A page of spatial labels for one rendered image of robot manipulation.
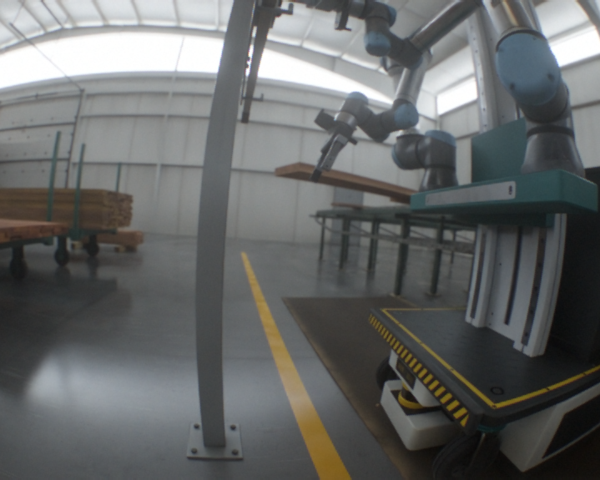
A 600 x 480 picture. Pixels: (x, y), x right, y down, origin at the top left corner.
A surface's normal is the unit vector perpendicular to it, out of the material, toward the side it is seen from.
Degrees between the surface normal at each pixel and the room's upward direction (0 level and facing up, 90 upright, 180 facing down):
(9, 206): 90
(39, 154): 90
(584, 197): 90
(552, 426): 90
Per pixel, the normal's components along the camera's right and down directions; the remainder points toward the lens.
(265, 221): 0.28, 0.11
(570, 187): 0.07, 0.07
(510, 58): -0.83, 0.10
